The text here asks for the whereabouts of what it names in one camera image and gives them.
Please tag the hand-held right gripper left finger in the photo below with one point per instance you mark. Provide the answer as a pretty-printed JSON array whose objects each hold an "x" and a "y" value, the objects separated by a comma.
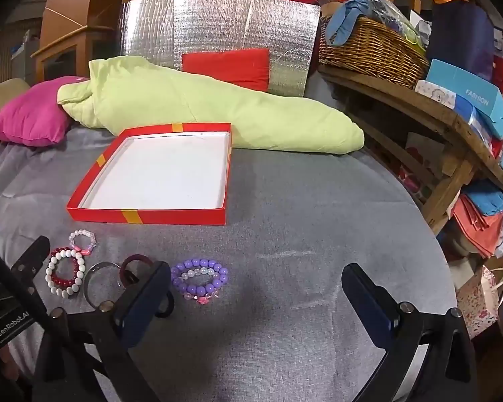
[{"x": 144, "y": 301}]

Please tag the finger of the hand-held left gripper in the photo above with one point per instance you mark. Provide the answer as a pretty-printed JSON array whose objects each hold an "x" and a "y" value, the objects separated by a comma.
[
  {"x": 12, "y": 278},
  {"x": 33, "y": 259}
]

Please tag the clear plastic bag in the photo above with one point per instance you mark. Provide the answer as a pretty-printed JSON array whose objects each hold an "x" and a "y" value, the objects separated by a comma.
[{"x": 385, "y": 4}]

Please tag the beige cushion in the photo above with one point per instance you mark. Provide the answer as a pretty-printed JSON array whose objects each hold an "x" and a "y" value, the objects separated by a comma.
[{"x": 4, "y": 96}]

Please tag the red cushion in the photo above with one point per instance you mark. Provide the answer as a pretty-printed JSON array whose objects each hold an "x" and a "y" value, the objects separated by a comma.
[{"x": 226, "y": 69}]

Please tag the wicker basket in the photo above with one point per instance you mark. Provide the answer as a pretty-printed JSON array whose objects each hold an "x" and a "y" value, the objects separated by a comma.
[{"x": 369, "y": 54}]

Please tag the white patterned box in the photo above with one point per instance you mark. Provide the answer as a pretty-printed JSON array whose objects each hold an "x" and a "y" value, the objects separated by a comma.
[{"x": 436, "y": 92}]

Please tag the silver foil mat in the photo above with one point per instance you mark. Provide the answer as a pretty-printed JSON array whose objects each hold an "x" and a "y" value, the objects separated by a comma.
[{"x": 218, "y": 25}]

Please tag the wooden shelf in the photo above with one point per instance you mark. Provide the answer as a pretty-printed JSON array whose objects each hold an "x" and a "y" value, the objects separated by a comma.
[{"x": 436, "y": 121}]

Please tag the silver metal bangle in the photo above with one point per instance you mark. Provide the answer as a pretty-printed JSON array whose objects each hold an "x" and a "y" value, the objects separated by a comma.
[{"x": 86, "y": 284}]

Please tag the light blue cardboard box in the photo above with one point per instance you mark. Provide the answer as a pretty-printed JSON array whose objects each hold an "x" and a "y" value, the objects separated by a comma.
[{"x": 469, "y": 92}]

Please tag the orange paper bags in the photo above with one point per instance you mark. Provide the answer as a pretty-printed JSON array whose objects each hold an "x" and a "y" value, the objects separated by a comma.
[{"x": 478, "y": 234}]

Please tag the floral paper bag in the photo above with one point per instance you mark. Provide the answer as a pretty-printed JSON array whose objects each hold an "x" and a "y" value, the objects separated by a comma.
[{"x": 480, "y": 301}]

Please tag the wooden cabinet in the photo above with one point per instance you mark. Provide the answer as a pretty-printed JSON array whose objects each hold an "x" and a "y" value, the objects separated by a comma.
[{"x": 75, "y": 16}]

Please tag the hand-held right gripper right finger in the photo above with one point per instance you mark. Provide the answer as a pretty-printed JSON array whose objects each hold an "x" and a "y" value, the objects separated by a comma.
[{"x": 366, "y": 305}]

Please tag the magenta pillow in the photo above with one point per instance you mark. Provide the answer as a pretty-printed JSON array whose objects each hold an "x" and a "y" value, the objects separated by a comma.
[{"x": 29, "y": 113}]

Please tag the blue cloth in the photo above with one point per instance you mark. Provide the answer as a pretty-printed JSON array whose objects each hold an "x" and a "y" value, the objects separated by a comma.
[{"x": 346, "y": 21}]

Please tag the navy bag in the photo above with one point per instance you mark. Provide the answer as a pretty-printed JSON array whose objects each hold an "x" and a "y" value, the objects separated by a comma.
[{"x": 461, "y": 33}]

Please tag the red shallow cardboard box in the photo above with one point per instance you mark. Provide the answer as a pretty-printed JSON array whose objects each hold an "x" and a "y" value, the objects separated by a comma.
[{"x": 159, "y": 171}]

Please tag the person's left hand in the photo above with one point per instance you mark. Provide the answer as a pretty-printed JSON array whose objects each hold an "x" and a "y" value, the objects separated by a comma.
[{"x": 7, "y": 362}]

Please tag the light green quilt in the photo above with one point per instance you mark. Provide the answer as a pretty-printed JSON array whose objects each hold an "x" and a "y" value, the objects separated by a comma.
[{"x": 234, "y": 113}]

